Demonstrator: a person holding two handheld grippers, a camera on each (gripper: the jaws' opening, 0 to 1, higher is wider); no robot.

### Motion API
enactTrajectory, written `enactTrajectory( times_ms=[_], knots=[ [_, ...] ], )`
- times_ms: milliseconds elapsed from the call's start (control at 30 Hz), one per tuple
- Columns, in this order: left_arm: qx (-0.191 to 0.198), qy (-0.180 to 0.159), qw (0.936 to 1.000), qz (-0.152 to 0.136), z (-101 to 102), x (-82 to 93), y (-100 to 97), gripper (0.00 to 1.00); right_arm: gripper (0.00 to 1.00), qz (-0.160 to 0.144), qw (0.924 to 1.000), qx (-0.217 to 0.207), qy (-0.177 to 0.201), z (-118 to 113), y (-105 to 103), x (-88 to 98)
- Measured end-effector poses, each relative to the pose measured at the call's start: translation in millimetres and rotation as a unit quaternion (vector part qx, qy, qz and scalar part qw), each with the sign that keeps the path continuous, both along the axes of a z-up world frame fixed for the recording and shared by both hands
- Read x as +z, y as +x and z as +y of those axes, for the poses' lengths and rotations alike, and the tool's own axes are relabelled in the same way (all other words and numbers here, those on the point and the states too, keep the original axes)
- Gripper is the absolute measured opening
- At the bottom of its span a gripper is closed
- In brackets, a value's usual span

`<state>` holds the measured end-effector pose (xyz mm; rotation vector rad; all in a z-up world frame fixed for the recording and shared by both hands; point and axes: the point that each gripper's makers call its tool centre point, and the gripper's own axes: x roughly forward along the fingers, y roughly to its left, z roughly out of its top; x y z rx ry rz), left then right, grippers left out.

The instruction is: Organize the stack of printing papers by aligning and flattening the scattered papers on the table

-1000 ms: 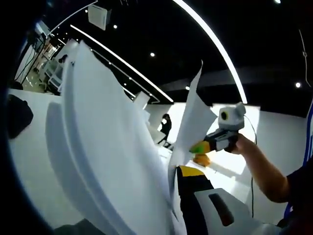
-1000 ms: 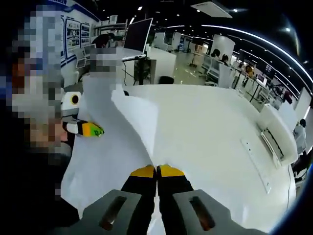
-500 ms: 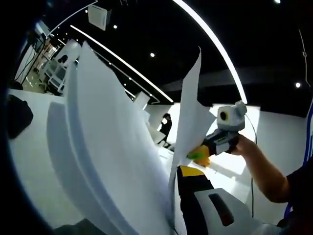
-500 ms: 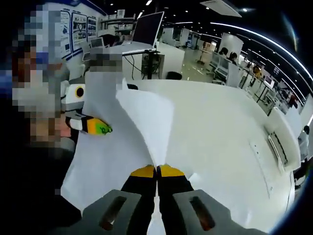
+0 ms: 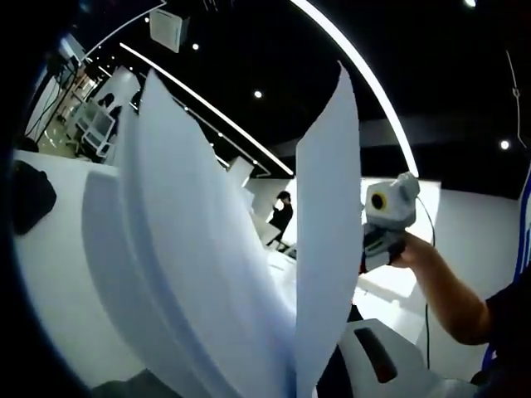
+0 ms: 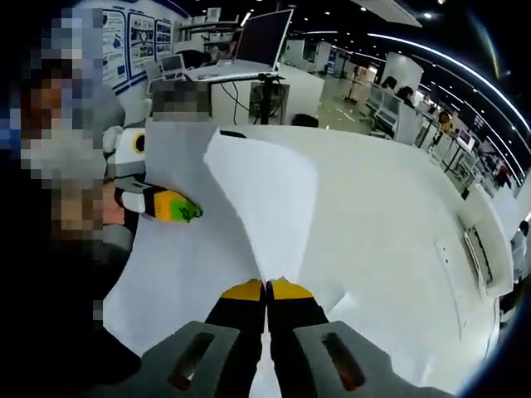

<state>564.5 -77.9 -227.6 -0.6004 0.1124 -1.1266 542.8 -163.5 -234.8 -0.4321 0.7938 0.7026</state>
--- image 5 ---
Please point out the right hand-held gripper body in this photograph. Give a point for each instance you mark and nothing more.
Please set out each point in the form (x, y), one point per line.
(398, 203)

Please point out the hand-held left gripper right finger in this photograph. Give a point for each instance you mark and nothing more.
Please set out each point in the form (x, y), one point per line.
(410, 373)

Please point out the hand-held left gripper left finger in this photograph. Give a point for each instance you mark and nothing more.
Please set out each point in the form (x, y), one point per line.
(137, 387)

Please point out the white printing paper sheet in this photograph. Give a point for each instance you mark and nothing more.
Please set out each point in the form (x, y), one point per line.
(327, 228)

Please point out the person's right hand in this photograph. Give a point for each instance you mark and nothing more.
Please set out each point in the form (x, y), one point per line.
(410, 253)

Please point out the operator in black shirt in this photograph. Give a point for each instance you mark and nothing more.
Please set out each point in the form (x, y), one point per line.
(510, 331)

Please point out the white table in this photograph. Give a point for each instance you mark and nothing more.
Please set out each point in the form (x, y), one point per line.
(54, 290)

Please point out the long ceiling light strip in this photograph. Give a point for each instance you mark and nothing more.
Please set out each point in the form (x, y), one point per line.
(305, 5)
(249, 141)

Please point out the black computer mouse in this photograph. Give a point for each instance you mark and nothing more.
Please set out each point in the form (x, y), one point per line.
(33, 199)

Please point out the white ceiling air conditioner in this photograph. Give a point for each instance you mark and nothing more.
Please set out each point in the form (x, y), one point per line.
(168, 31)

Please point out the hanging dark display screen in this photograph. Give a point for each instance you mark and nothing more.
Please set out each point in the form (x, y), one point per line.
(124, 16)

